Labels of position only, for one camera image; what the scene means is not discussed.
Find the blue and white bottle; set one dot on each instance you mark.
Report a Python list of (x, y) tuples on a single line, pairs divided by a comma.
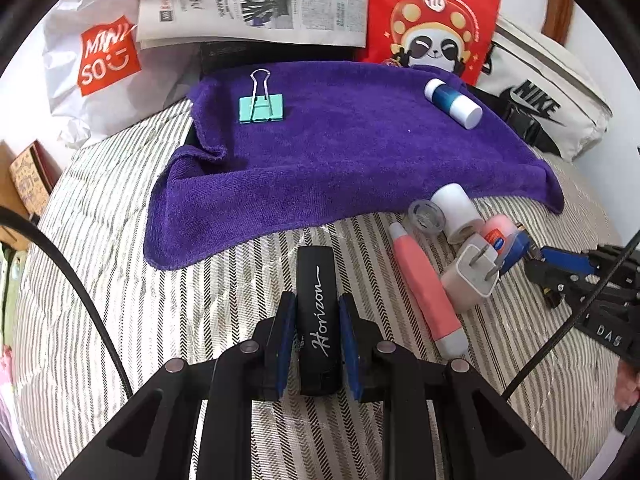
[(450, 101)]

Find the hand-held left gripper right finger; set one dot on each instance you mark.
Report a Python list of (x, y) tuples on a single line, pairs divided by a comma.
[(348, 345)]

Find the pink and white pen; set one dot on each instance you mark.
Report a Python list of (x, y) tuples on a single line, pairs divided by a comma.
[(425, 295)]

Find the white canvas bag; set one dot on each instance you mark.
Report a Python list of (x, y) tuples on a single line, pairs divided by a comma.
[(550, 70)]

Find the person's right hand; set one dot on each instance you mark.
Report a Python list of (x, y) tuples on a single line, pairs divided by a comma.
[(629, 385)]

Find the black Horizon box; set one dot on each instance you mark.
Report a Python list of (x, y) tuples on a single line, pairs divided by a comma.
[(320, 300)]

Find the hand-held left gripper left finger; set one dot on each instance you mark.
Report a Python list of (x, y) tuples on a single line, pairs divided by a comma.
[(287, 345)]

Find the white charger plug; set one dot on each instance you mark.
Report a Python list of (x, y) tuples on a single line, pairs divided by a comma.
[(470, 280)]

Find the newspaper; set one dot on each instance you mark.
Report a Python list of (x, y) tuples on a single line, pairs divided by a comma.
[(250, 0)]

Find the purple towel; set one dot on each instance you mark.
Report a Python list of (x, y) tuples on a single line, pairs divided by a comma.
[(350, 170)]

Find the red panda print bag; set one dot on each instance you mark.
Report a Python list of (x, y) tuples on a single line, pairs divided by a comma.
[(430, 10)]

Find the green binder clip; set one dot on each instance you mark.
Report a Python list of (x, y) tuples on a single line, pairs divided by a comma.
[(261, 109)]

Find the white tape roll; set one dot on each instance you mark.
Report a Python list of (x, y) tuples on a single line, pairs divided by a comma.
[(455, 207)]

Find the clear round bobbin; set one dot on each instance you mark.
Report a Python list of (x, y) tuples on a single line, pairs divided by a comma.
[(425, 216)]

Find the black cardboard box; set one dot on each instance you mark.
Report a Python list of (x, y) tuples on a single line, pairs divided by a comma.
[(260, 55)]

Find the brown wooden frame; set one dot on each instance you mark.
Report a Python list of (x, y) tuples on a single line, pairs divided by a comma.
[(559, 12)]

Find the pink and blue lip balm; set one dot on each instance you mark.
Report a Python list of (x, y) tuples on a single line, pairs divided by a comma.
[(500, 232)]

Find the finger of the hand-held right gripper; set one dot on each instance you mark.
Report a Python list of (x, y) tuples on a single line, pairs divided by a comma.
[(567, 260), (557, 285)]

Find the white plastic shopping bag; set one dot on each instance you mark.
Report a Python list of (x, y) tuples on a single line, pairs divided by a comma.
[(100, 60)]

